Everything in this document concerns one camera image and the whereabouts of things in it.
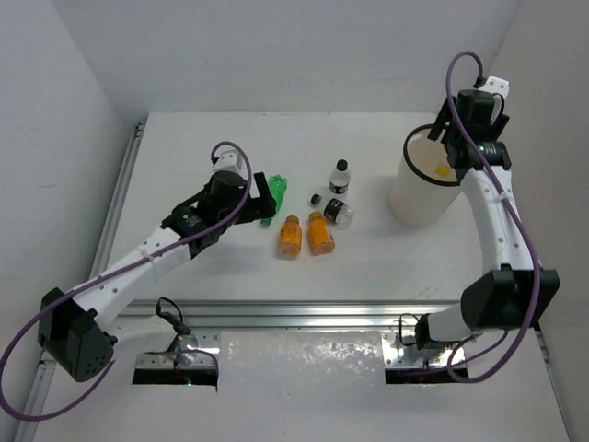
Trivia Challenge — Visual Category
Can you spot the green plastic bottle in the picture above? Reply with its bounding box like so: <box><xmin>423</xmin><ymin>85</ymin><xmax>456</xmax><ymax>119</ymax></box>
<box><xmin>260</xmin><ymin>174</ymin><xmax>288</xmax><ymax>227</ymax></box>

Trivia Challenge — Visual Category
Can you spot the clear bottle with yellow cap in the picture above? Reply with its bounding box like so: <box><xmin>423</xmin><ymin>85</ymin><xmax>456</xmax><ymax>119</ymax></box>
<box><xmin>435</xmin><ymin>165</ymin><xmax>450</xmax><ymax>177</ymax></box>

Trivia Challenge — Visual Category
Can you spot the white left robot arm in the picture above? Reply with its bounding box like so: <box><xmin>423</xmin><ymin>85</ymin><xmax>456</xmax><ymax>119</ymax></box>
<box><xmin>38</xmin><ymin>170</ymin><xmax>276</xmax><ymax>382</ymax></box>

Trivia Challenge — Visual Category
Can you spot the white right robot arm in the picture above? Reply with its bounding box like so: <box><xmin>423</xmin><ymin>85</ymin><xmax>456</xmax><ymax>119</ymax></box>
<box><xmin>415</xmin><ymin>89</ymin><xmax>560</xmax><ymax>351</ymax></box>

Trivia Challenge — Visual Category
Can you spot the white bin with black rim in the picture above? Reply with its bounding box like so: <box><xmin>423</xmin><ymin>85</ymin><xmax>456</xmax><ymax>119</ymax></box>
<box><xmin>389</xmin><ymin>123</ymin><xmax>461</xmax><ymax>228</ymax></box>

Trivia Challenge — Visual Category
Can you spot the orange juice bottle left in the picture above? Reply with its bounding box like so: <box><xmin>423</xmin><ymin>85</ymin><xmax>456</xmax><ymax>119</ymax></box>
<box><xmin>277</xmin><ymin>215</ymin><xmax>302</xmax><ymax>259</ymax></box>

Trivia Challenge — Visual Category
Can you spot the orange juice bottle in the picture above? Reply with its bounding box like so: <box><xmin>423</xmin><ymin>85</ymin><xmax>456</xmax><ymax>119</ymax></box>
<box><xmin>277</xmin><ymin>215</ymin><xmax>302</xmax><ymax>259</ymax></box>
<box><xmin>308</xmin><ymin>211</ymin><xmax>335</xmax><ymax>255</ymax></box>

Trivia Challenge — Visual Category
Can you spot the orange juice bottle right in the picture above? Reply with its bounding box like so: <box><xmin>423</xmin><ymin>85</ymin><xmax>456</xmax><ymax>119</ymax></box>
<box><xmin>308</xmin><ymin>211</ymin><xmax>335</xmax><ymax>255</ymax></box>

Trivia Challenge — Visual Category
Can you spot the clear bottle with black label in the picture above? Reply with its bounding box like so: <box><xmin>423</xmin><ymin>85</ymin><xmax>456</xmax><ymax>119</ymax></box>
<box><xmin>310</xmin><ymin>193</ymin><xmax>354</xmax><ymax>229</ymax></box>

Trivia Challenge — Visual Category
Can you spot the upright clear bottle black cap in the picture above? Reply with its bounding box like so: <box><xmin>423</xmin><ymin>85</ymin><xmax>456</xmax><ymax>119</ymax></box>
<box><xmin>329</xmin><ymin>158</ymin><xmax>351</xmax><ymax>195</ymax></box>

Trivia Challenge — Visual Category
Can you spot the white foam sheet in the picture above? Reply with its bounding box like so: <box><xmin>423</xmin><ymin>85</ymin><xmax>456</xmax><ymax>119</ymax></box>
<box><xmin>218</xmin><ymin>331</ymin><xmax>387</xmax><ymax>441</ymax></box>

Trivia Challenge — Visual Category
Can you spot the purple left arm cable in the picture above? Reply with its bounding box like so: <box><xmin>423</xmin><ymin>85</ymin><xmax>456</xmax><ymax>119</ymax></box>
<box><xmin>0</xmin><ymin>141</ymin><xmax>252</xmax><ymax>421</ymax></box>

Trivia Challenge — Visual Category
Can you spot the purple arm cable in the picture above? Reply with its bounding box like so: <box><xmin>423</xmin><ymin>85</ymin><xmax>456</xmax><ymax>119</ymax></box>
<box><xmin>445</xmin><ymin>50</ymin><xmax>543</xmax><ymax>384</ymax></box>
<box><xmin>0</xmin><ymin>141</ymin><xmax>252</xmax><ymax>421</ymax></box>

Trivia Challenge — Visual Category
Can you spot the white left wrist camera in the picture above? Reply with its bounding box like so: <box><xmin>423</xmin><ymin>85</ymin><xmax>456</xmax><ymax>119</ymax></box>
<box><xmin>212</xmin><ymin>148</ymin><xmax>244</xmax><ymax>177</ymax></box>

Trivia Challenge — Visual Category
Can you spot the aluminium frame rail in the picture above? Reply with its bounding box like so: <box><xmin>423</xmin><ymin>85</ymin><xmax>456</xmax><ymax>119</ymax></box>
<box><xmin>36</xmin><ymin>117</ymin><xmax>553</xmax><ymax>369</ymax></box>

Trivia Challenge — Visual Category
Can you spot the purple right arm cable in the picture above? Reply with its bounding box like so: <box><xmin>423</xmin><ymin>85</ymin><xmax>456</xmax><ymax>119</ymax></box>
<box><xmin>445</xmin><ymin>50</ymin><xmax>543</xmax><ymax>384</ymax></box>

